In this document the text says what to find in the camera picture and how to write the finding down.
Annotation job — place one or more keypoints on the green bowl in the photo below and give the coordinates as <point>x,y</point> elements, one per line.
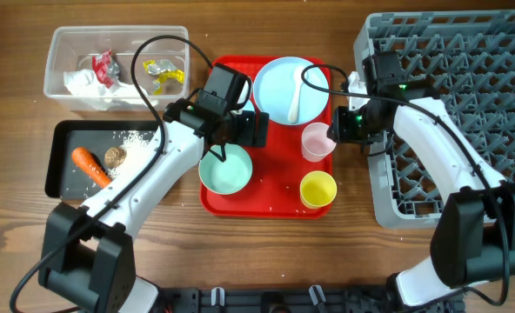
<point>227,177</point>

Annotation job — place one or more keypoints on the small light blue bowl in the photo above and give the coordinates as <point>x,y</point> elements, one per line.
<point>247,107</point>

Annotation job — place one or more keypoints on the orange carrot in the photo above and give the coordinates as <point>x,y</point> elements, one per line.
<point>85,161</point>

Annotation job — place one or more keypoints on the red plastic tray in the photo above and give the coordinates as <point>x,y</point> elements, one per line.
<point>278,167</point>

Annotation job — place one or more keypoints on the brown walnut shell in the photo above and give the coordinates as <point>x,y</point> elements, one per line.
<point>114,157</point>

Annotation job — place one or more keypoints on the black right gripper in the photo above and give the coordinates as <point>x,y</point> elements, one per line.
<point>343,134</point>

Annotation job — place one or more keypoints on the black rectangular tray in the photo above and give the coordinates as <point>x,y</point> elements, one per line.
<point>64,179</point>

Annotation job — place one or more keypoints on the yellow foil wrapper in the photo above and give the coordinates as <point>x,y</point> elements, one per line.
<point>164,70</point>

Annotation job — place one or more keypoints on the clear plastic waste bin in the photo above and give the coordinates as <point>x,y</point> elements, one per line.
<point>73,47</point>

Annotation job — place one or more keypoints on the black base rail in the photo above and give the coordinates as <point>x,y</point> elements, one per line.
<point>368,298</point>

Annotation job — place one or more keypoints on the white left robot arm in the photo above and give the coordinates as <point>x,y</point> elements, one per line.
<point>87,255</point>

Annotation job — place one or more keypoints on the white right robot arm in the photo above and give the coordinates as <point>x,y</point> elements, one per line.
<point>473,245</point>

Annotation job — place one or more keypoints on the red foil wrapper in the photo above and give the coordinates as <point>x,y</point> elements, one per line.
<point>106,69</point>

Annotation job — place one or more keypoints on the pink plastic cup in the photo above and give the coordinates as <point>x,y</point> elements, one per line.
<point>316,145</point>

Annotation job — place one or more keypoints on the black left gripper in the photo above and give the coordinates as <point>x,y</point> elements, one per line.
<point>260,129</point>

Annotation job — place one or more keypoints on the grey dishwasher rack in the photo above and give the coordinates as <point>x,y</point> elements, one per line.
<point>469,57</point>

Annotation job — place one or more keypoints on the crumpled white tissue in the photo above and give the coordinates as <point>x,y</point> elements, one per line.
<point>85,85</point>

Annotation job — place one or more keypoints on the yellow plastic cup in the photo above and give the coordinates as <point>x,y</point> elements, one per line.
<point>317,189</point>

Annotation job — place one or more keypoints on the white plastic spoon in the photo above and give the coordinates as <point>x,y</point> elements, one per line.
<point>294,107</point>

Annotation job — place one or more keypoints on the white rice pile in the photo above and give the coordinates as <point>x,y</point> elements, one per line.
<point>134,142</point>

